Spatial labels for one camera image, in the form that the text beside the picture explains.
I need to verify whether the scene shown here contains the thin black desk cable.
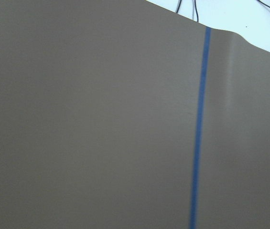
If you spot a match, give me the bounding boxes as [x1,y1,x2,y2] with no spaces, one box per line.
[193,0,199,22]

